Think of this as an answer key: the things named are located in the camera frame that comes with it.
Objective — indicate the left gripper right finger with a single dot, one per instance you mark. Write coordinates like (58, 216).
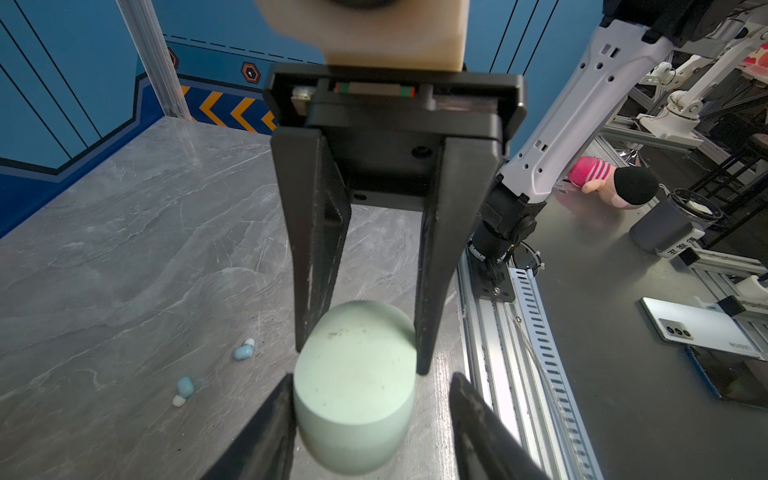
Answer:
(484, 448)

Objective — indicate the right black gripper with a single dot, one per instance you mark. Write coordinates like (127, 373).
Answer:
(376, 137)

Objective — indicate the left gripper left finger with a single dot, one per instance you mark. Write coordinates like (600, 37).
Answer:
(264, 448)

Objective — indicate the green charging case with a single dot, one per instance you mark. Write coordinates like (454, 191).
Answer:
(354, 386)

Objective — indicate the neighbour white robot arm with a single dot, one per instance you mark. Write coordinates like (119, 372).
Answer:
(680, 91)

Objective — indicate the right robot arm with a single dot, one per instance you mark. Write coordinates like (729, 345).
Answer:
(631, 38)

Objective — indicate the blue earbud upper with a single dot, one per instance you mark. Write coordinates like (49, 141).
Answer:
(245, 351)

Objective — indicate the blue earbud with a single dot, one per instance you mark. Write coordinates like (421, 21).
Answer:
(245, 351)
(184, 390)

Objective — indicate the blue earbud lower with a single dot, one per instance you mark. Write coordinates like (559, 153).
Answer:
(184, 390)

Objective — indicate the pink black plush toy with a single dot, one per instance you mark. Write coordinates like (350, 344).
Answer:
(620, 187)

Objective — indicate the white smartphone outside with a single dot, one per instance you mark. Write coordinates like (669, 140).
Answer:
(700, 327)

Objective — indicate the grey cup outside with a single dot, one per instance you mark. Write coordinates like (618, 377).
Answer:
(675, 223)

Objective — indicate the aluminium front rail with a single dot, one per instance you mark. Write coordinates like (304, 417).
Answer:
(513, 361)

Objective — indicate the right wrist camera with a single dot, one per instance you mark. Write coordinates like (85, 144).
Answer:
(407, 34)

